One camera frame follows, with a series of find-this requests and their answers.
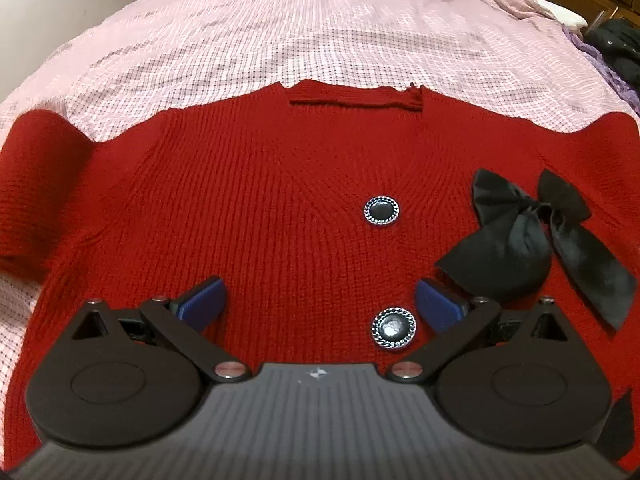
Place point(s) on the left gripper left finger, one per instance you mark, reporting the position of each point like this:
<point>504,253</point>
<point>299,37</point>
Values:
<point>116,378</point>

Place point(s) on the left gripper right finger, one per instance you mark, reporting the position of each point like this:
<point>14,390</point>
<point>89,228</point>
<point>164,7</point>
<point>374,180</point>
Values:
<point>522,380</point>

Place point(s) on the red knit cardigan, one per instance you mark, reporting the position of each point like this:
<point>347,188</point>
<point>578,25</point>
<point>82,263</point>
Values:
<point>267,191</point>

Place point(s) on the black clothes pile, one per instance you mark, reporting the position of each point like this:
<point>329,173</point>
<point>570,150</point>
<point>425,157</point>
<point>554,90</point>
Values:
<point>618,42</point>

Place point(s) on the black satin bow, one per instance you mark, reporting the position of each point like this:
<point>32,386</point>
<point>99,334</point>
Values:
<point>511,253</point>

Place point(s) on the lower black silver button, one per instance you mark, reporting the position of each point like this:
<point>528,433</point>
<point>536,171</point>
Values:
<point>393,328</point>

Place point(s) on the black silver button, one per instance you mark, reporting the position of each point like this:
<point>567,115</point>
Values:
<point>393,328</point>
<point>381,210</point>

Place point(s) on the upper black silver button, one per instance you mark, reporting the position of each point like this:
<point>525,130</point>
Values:
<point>381,210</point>

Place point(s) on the purple cloth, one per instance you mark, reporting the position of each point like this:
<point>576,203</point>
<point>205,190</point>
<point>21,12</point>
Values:
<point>614,80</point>

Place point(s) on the pink checked bed sheet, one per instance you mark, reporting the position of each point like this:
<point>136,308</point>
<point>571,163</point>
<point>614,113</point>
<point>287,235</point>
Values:
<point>503,56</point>

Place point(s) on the white pillow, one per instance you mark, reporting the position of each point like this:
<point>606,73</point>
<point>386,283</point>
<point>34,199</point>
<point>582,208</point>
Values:
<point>563,15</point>

